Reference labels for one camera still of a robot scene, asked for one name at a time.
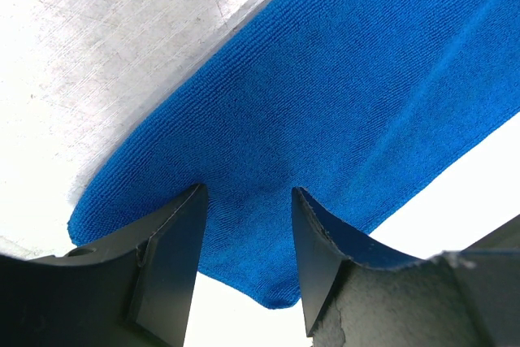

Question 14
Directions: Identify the blue microfibre towel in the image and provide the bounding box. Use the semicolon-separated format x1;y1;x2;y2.
68;0;519;309

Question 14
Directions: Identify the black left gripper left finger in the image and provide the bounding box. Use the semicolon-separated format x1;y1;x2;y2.
1;184;208;346

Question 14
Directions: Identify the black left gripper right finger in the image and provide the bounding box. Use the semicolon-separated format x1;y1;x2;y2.
292;188;519;346

